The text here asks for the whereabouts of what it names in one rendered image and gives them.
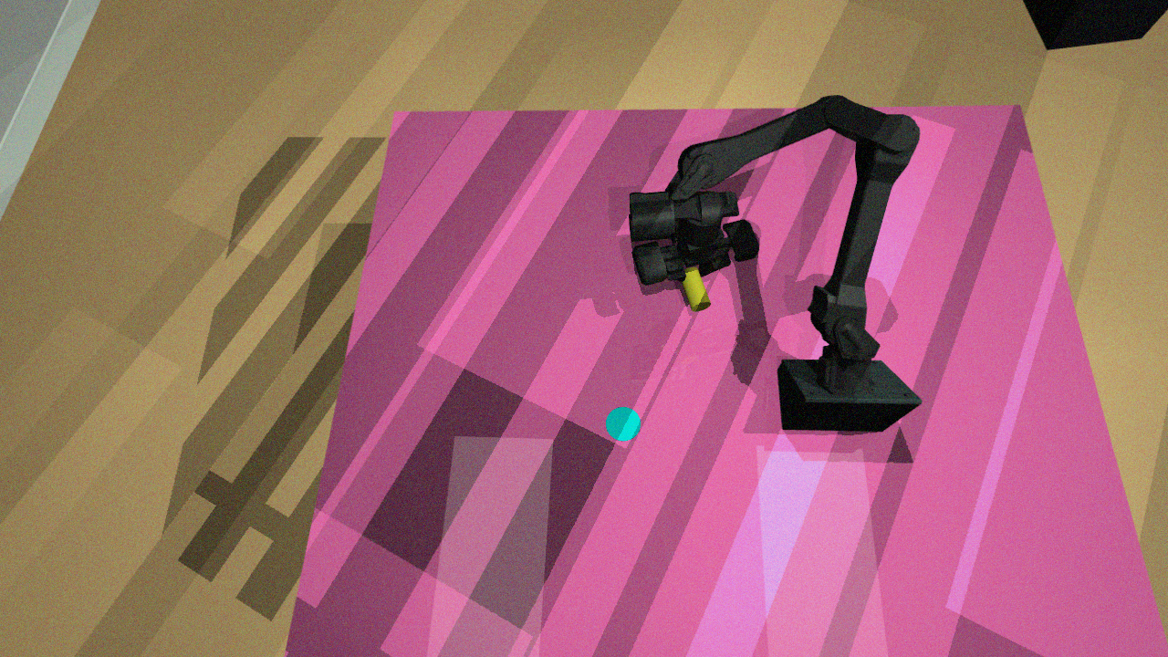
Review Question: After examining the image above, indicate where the yellow cylinder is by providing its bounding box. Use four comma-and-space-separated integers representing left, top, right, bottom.
682, 267, 711, 312

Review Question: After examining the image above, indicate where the cyan circle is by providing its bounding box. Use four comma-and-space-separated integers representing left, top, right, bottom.
606, 407, 641, 441

